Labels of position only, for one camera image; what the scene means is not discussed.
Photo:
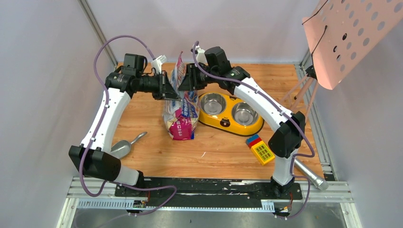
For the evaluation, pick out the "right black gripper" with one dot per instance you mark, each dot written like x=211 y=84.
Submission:
x=190 y=82

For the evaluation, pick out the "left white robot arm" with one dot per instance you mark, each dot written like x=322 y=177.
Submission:
x=93 y=157

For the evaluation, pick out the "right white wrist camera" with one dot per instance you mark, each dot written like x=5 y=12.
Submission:
x=199 y=54

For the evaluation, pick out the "silver microphone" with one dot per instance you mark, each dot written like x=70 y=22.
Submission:
x=319 y=182

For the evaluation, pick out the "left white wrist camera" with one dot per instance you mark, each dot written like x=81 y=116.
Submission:
x=158 y=62

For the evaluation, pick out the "cat food bag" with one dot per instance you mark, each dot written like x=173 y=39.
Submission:
x=181 y=117

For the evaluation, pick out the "pink perforated music stand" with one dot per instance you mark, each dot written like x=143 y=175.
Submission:
x=354 y=47

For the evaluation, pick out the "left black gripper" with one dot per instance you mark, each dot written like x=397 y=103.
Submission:
x=162 y=85

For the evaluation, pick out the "colourful toy brick block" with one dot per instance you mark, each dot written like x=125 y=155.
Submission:
x=259 y=148

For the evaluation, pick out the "yellow double pet bowl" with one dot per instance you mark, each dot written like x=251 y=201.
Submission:
x=229 y=114

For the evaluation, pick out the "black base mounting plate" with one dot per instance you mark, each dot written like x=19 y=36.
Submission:
x=209 y=193

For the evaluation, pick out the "metal food scoop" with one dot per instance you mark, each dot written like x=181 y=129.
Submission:
x=123 y=147

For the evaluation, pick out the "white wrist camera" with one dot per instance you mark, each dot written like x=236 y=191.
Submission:
x=158 y=62
x=199 y=54

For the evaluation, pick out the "aluminium frame rail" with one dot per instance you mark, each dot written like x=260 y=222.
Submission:
x=338 y=194

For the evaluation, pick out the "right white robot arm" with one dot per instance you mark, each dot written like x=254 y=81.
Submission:
x=212 y=66

